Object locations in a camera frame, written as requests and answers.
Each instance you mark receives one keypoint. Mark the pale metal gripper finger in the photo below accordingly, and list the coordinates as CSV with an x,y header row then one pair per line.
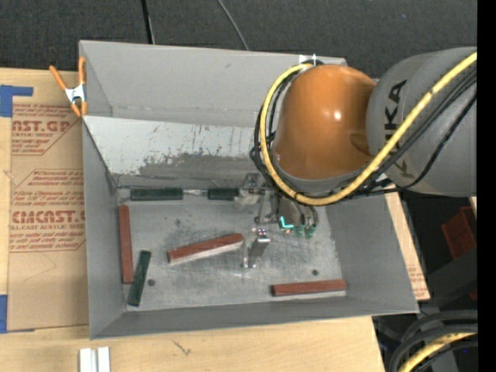
x,y
259,248
246,256

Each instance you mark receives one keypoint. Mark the grey metal bin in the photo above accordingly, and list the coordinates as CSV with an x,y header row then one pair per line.
x,y
217,285

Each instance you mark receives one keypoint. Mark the red-brown flat block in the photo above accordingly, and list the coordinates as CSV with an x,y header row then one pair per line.
x,y
205,248
310,287
126,246

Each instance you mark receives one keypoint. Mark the dark green flat block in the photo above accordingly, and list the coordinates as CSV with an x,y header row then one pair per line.
x,y
222,194
157,194
139,279

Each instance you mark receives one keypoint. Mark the brown cardboard board red print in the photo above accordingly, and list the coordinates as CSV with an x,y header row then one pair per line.
x,y
46,285

